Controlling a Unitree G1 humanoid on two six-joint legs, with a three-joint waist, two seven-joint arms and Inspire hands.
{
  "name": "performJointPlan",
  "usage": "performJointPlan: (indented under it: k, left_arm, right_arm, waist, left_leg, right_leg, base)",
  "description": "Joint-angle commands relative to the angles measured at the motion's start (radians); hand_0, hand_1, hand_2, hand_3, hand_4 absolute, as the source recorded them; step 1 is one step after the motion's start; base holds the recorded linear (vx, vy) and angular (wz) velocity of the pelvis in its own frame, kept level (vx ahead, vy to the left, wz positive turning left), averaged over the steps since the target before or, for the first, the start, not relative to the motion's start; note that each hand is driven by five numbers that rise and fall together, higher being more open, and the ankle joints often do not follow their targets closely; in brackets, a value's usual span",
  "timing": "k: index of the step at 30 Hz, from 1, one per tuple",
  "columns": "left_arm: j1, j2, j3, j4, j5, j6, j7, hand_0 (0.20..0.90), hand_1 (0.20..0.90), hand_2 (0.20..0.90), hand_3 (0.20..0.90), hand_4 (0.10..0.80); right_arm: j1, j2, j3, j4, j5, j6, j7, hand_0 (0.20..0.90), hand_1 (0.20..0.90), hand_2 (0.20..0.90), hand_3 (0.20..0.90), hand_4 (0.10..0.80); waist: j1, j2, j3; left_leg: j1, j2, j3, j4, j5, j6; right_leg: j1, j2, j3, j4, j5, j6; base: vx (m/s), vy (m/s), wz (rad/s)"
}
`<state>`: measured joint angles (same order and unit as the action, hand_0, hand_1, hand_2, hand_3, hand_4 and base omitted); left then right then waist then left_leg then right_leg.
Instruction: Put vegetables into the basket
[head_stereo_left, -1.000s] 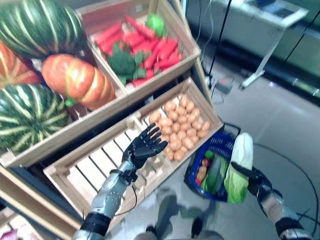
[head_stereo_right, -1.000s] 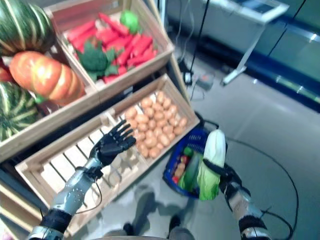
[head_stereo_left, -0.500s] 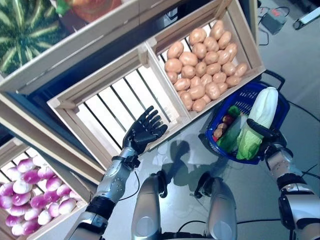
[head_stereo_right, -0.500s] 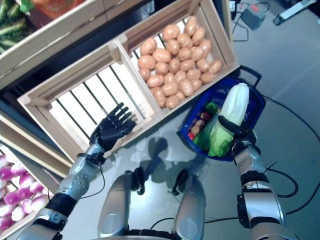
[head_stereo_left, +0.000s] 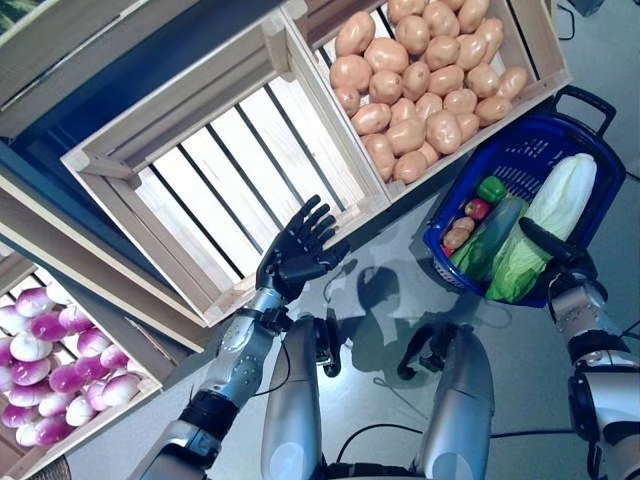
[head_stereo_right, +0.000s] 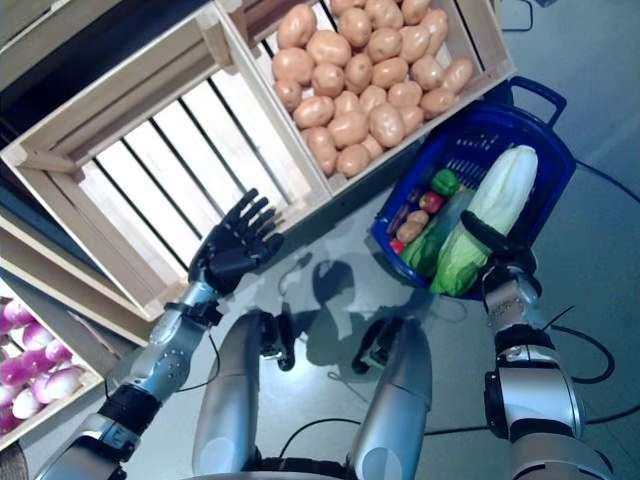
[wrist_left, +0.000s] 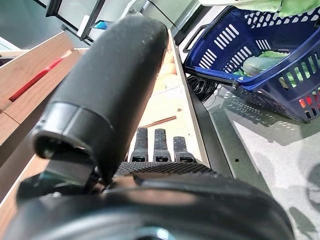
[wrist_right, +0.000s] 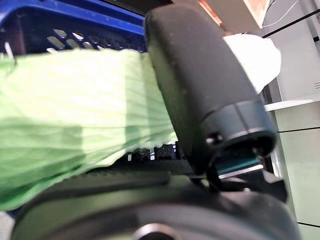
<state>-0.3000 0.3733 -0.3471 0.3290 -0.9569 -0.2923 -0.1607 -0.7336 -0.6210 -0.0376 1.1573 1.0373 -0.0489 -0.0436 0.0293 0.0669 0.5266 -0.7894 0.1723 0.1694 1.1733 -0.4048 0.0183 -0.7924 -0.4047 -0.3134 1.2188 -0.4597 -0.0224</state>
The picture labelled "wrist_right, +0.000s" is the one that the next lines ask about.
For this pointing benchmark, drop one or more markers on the grey low cabinet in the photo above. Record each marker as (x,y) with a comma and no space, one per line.
(300,162)

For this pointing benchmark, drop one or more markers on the napa cabbage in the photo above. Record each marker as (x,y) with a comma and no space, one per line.
(75,100)

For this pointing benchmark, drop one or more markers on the blue plastic shopping basket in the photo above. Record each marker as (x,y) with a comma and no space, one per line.
(75,15)

